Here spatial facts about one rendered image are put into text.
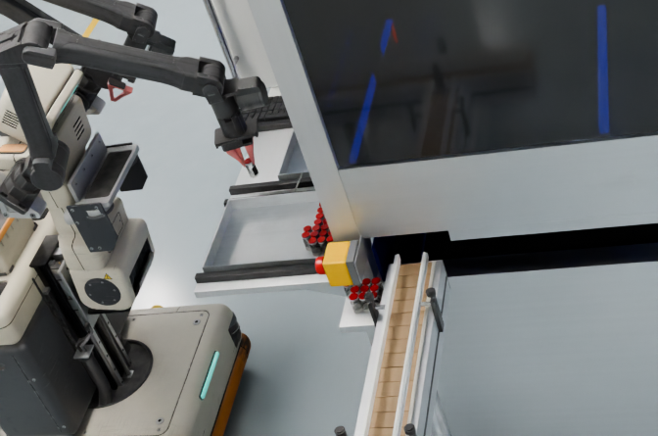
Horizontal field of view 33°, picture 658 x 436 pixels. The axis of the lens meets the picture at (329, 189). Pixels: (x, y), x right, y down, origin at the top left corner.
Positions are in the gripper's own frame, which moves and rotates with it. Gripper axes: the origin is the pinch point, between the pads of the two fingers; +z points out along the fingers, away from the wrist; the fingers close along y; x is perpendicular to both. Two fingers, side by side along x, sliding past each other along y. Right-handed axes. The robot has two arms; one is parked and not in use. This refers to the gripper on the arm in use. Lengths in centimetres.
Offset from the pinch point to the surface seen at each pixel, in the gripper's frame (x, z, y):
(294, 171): 28.7, 26.4, 4.1
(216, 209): 145, 115, -52
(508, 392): -29, 66, 44
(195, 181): 169, 115, -62
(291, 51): -21.9, -36.9, 21.4
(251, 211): 16.3, 26.0, -8.1
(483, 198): -30, 5, 50
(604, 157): -36, -2, 75
